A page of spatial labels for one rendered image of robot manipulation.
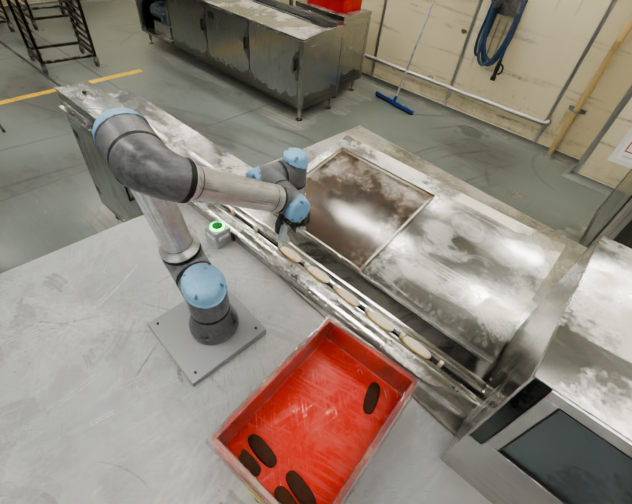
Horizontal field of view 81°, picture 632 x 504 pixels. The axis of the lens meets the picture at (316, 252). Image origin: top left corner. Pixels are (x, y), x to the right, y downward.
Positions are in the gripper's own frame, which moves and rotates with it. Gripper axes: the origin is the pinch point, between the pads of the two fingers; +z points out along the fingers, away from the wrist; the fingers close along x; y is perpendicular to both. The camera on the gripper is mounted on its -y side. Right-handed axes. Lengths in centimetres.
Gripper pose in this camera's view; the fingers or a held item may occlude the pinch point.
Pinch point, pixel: (286, 235)
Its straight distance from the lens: 135.7
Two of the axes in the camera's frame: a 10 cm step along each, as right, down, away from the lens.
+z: -0.9, 6.9, 7.1
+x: 6.6, -4.9, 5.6
